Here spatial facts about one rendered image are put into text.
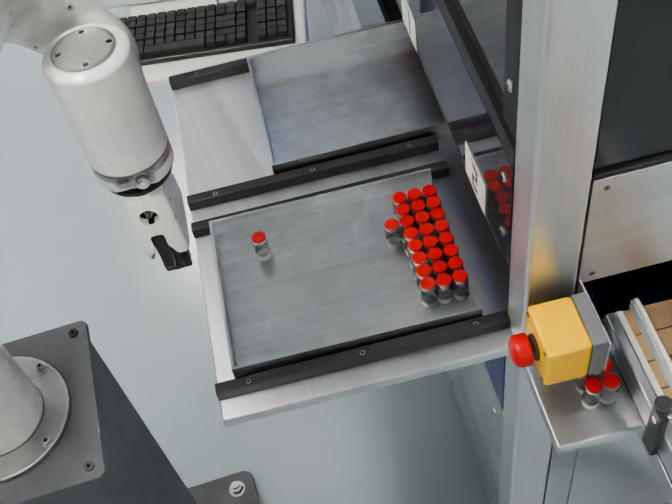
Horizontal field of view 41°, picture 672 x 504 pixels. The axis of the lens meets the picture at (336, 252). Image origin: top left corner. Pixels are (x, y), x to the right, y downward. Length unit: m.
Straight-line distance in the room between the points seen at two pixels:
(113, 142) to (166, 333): 1.53
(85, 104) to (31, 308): 1.75
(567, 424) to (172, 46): 1.05
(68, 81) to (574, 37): 0.44
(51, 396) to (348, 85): 0.69
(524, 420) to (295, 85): 0.67
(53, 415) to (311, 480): 0.93
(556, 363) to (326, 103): 0.67
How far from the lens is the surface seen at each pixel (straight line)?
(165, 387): 2.32
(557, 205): 0.98
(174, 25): 1.86
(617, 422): 1.19
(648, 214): 1.06
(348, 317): 1.26
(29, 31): 0.95
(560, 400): 1.20
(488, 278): 1.29
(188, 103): 1.60
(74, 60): 0.87
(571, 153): 0.93
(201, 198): 1.42
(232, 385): 1.22
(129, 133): 0.90
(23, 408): 1.27
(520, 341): 1.08
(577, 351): 1.06
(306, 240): 1.35
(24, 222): 2.80
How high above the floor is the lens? 1.94
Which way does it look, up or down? 53 degrees down
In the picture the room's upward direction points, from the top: 12 degrees counter-clockwise
